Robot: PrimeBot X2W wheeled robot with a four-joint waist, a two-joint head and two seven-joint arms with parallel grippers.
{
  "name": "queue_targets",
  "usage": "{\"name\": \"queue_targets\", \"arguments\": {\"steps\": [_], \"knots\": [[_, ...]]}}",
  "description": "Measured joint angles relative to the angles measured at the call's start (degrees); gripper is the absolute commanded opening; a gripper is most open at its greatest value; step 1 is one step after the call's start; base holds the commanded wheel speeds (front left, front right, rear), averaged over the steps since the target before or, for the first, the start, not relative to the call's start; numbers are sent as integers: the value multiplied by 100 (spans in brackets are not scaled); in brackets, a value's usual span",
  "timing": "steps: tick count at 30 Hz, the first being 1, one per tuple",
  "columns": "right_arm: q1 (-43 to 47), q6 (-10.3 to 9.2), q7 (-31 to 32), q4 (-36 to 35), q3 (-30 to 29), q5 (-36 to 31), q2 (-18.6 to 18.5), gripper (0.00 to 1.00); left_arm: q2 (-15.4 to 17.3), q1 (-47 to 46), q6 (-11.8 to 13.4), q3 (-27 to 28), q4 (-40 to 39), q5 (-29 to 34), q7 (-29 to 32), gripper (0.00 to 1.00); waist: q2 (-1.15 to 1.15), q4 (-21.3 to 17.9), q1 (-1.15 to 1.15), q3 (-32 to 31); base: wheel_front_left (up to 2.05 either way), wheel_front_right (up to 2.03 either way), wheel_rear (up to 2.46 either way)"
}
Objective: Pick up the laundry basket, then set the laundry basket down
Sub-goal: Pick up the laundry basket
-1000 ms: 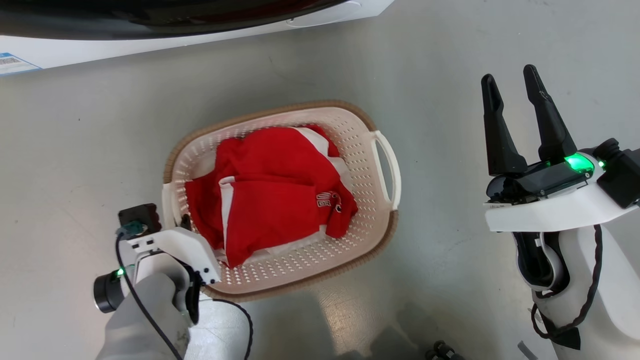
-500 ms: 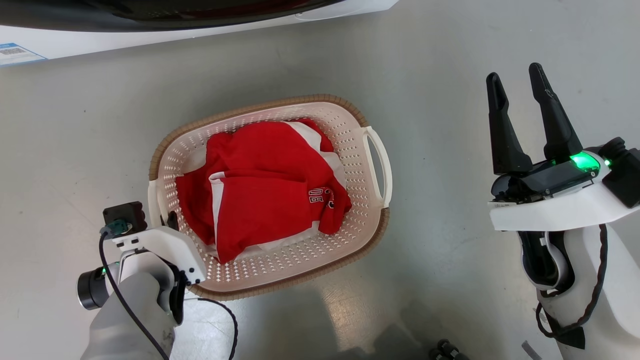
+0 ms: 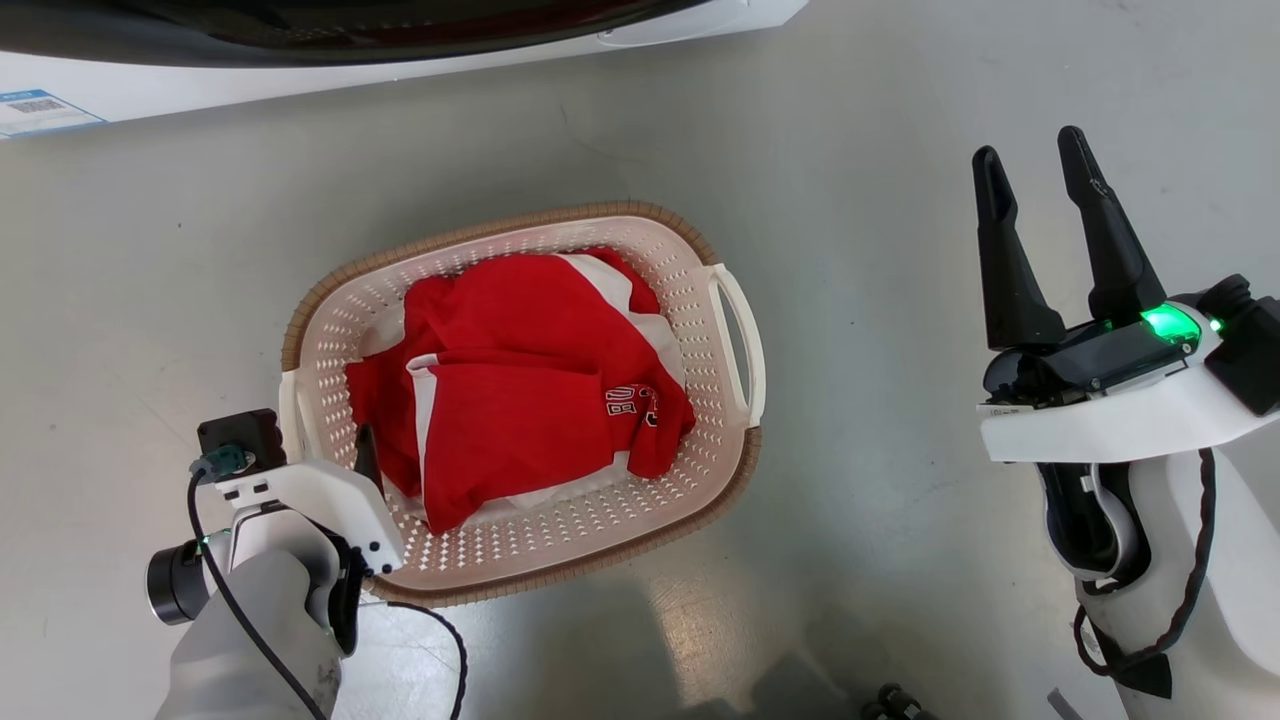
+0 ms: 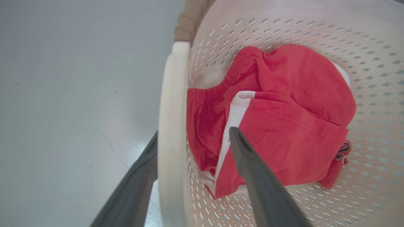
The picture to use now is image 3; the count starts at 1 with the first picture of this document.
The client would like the braided black right arm cable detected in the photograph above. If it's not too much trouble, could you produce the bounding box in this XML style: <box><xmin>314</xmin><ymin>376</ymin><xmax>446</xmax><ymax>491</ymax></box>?
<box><xmin>1073</xmin><ymin>448</ymin><xmax>1218</xmax><ymax>679</ymax></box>

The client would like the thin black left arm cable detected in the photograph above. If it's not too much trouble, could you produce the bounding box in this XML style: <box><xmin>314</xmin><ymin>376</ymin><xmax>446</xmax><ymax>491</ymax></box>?
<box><xmin>186</xmin><ymin>446</ymin><xmax>470</xmax><ymax>720</ymax></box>

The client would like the blue and white label sticker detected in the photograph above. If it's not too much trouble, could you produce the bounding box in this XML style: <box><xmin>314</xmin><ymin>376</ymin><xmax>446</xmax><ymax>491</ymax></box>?
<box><xmin>0</xmin><ymin>88</ymin><xmax>108</xmax><ymax>140</ymax></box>

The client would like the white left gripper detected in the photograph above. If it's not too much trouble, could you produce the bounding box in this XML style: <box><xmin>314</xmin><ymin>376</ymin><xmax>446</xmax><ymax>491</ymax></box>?
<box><xmin>214</xmin><ymin>424</ymin><xmax>407</xmax><ymax>577</ymax></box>

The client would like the white washing machine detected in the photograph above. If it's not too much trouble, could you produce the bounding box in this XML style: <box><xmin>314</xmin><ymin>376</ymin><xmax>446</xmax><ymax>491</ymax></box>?
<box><xmin>0</xmin><ymin>0</ymin><xmax>810</xmax><ymax>141</ymax></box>

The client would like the red and white jersey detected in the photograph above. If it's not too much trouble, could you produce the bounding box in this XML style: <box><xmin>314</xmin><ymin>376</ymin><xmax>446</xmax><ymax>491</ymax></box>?
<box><xmin>345</xmin><ymin>248</ymin><xmax>697</xmax><ymax>536</ymax></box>

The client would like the dark washing machine door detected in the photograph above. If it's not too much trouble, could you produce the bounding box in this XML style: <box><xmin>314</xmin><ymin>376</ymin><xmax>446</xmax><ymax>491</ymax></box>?
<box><xmin>0</xmin><ymin>0</ymin><xmax>717</xmax><ymax>69</ymax></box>

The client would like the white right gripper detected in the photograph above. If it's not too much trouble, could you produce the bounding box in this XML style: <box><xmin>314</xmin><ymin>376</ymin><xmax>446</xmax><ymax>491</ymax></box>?
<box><xmin>971</xmin><ymin>125</ymin><xmax>1227</xmax><ymax>464</ymax></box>

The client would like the white and brown laundry basket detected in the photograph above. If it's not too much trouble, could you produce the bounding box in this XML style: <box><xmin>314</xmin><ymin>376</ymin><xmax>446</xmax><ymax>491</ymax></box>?
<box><xmin>278</xmin><ymin>200</ymin><xmax>768</xmax><ymax>609</ymax></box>

